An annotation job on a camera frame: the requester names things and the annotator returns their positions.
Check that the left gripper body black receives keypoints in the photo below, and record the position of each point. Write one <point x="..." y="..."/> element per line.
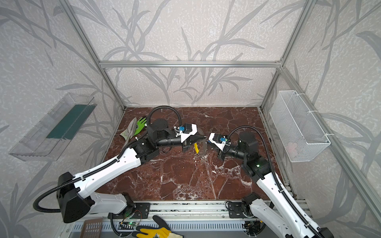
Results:
<point x="187" y="143"/>

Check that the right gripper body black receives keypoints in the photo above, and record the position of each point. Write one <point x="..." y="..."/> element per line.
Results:
<point x="217" y="148"/>

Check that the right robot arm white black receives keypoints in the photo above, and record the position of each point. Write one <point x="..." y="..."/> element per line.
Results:
<point x="289" y="221"/>

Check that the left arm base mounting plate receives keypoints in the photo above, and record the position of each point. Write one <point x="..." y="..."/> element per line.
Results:
<point x="139" y="210"/>

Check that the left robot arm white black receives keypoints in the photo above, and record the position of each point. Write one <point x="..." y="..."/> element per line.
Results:
<point x="76" y="196"/>

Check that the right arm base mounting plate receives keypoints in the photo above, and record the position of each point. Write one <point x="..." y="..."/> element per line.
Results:
<point x="237" y="210"/>

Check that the green black work glove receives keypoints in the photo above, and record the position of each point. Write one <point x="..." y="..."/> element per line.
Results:
<point x="141" y="124"/>

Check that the metal garden trowel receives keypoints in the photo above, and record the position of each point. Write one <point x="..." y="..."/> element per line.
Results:
<point x="128" y="133"/>

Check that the yellow black work glove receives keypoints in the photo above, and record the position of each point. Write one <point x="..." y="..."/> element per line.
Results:
<point x="162" y="231"/>

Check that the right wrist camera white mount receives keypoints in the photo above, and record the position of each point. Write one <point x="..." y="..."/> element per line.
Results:
<point x="220" y="140"/>

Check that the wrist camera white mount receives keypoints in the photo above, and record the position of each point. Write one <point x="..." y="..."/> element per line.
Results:
<point x="220" y="140"/>
<point x="184" y="132"/>

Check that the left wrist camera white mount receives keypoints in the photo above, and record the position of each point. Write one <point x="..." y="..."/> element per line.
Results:
<point x="184" y="132"/>

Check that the aluminium front rail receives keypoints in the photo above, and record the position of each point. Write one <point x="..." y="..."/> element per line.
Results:
<point x="181" y="210"/>

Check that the white wire mesh basket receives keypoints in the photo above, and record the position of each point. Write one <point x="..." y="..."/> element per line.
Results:
<point x="302" y="136"/>

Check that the clear plastic wall bin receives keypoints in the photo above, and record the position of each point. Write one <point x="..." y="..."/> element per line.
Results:
<point x="47" y="140"/>

